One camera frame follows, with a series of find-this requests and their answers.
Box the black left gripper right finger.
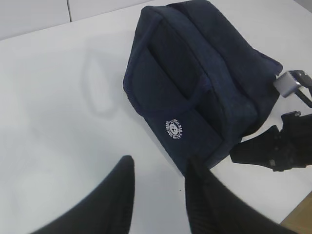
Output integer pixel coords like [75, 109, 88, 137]
[185, 157, 293, 234]

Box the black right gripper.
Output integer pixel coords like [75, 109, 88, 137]
[230, 111, 312, 172]

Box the navy blue lunch bag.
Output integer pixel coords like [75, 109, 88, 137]
[123, 0, 283, 173]

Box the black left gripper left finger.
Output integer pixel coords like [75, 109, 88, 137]
[35, 156, 135, 234]

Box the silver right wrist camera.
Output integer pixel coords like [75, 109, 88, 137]
[273, 70, 312, 98]

